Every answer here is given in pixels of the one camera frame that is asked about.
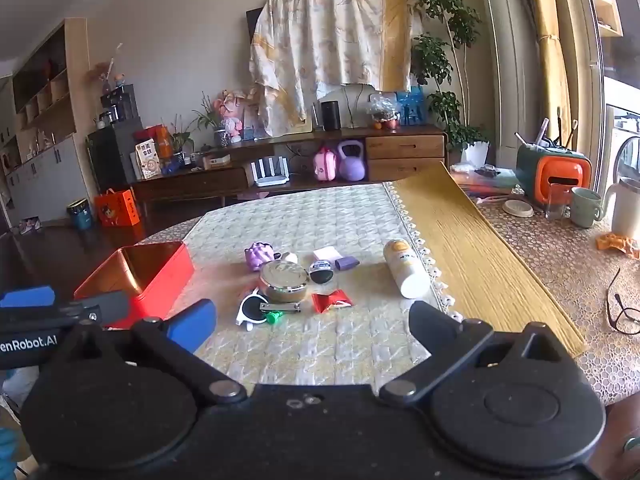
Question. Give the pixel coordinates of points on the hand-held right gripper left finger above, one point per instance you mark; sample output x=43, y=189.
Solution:
x=192, y=327

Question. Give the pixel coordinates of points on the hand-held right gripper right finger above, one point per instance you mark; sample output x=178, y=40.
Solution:
x=430, y=320

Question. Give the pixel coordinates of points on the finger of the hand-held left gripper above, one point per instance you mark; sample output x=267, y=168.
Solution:
x=107, y=305
x=27, y=297

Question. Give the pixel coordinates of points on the white bottle yellow label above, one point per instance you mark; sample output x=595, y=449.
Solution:
x=405, y=270

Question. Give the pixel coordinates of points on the red tin box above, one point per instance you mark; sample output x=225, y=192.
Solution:
x=160, y=280

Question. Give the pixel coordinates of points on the white black round gadget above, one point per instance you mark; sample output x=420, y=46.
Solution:
x=250, y=312

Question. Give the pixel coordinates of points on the small green plastic piece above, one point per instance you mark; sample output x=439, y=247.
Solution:
x=273, y=317

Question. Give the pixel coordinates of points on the purple spiky toy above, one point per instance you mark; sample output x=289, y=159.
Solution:
x=259, y=255

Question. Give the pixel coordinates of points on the red snack packet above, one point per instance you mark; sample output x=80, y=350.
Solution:
x=332, y=301

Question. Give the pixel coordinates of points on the round silver lid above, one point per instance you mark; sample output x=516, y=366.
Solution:
x=282, y=280

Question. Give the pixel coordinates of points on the small black and blue pouch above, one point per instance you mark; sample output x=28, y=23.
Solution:
x=321, y=272

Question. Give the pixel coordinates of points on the cream plastic toy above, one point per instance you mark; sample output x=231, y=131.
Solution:
x=289, y=258

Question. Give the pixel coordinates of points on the pink rectangular box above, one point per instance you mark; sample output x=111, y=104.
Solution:
x=326, y=253

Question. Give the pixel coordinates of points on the pair of shoes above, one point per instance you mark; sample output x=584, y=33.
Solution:
x=30, y=224

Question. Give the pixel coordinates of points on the yellow woven table mat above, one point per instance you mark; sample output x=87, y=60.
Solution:
x=475, y=260

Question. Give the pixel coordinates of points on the teal trash bin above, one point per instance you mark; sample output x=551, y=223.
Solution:
x=80, y=214

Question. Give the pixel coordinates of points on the orange gift box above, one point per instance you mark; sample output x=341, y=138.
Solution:
x=116, y=208

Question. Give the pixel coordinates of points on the small white dish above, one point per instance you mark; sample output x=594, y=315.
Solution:
x=518, y=208

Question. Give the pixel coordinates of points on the quilted cream table mat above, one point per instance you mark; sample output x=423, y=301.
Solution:
x=325, y=220

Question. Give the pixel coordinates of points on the stack of colourful folders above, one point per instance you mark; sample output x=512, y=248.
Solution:
x=480, y=182

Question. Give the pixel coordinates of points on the black mini fridge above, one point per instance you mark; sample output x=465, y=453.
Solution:
x=112, y=155

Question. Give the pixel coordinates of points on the brown and white food bag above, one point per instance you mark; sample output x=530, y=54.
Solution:
x=149, y=160

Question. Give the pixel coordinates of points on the white flat box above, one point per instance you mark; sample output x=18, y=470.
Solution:
x=216, y=161

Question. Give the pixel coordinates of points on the orange paper bag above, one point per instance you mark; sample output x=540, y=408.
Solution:
x=163, y=142

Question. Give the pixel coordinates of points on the clear drinking glass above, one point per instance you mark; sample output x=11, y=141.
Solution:
x=555, y=201

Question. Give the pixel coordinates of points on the white router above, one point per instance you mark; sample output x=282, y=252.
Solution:
x=270, y=172

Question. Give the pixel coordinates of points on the wooden TV cabinet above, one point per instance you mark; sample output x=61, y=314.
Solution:
x=400, y=147

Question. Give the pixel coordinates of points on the red gift bag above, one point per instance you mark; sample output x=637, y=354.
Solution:
x=147, y=134

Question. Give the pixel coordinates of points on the purple kettlebell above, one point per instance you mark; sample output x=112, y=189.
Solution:
x=351, y=162

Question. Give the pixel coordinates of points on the dark teapot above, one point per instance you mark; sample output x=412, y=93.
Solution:
x=205, y=150

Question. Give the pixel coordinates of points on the small green potted plant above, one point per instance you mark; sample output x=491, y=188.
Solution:
x=181, y=140

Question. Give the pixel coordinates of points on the black eyeglasses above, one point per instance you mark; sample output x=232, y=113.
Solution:
x=611, y=310

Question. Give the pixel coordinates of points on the pink toy suitcase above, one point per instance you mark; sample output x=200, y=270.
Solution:
x=325, y=164

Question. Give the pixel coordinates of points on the green mug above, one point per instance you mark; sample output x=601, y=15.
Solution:
x=585, y=207

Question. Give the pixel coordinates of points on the orange and green desk organizer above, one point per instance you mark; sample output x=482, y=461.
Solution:
x=552, y=172

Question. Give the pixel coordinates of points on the orchid in patterned pot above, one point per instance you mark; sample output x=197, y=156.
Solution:
x=219, y=135

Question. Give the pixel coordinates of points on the black coffee machine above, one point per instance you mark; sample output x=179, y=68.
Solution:
x=120, y=105

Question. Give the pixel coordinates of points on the orange toy piece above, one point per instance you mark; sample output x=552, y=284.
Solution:
x=617, y=244

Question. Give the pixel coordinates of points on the blue box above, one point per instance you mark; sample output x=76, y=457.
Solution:
x=411, y=106

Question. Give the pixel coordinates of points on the pink plush doll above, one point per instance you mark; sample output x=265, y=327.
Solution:
x=231, y=115

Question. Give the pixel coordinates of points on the clear bag of fruit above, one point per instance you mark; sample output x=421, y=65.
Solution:
x=382, y=109

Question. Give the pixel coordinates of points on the white jug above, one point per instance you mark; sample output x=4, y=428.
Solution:
x=625, y=207

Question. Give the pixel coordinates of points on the vase with pink flowers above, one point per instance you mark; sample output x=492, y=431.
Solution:
x=102, y=77

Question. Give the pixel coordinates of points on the black cylinder speaker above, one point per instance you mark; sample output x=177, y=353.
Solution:
x=330, y=115

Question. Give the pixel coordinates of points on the white rounded appliance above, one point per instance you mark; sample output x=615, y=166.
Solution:
x=350, y=105

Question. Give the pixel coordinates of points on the white washing machine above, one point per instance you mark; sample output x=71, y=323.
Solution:
x=625, y=145

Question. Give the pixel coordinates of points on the floral draped sheet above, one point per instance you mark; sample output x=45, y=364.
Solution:
x=325, y=50

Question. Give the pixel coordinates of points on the white floor air conditioner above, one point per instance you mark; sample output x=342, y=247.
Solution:
x=500, y=35

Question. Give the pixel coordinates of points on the yellow curtain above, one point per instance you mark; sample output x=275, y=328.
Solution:
x=550, y=45

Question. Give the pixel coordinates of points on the tall green potted plant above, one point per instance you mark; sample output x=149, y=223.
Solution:
x=445, y=15

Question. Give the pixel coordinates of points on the black television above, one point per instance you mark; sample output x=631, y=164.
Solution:
x=254, y=25

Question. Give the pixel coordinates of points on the wooden wall cabinet unit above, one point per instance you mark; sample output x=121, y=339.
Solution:
x=40, y=95

